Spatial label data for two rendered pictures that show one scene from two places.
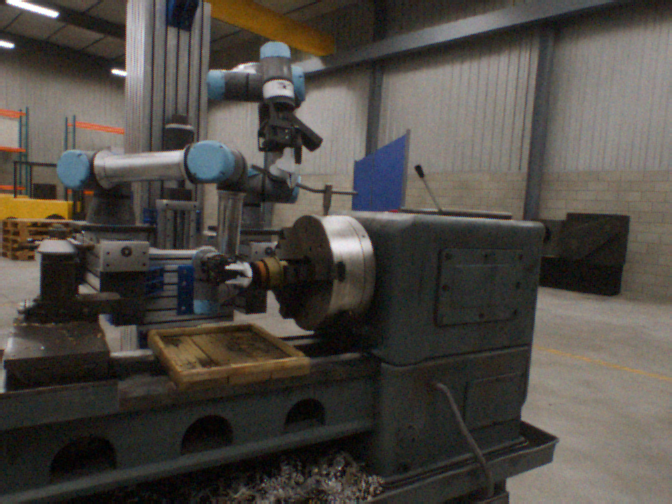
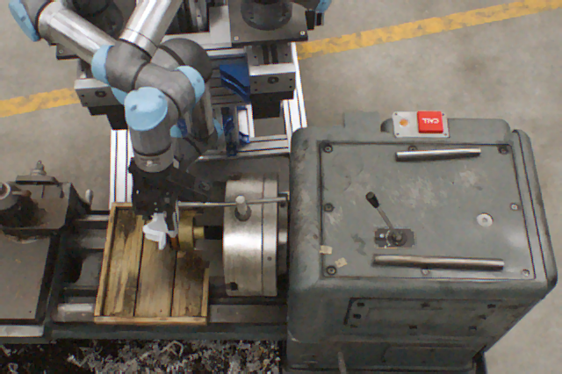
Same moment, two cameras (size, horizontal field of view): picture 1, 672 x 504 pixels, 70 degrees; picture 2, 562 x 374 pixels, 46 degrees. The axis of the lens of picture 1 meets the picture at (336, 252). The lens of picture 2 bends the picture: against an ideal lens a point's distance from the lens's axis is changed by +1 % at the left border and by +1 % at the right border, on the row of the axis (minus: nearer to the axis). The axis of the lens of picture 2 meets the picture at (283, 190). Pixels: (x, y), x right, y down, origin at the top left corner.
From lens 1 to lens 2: 1.60 m
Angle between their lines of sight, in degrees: 61
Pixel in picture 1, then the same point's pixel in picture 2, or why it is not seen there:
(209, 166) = not seen: hidden behind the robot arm
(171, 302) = not seen: hidden behind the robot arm
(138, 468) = (87, 334)
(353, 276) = (248, 290)
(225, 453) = (147, 335)
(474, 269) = (402, 310)
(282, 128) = (150, 201)
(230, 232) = (194, 111)
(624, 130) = not seen: outside the picture
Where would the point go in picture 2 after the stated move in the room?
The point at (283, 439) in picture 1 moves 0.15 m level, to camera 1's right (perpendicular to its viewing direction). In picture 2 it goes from (196, 335) to (238, 363)
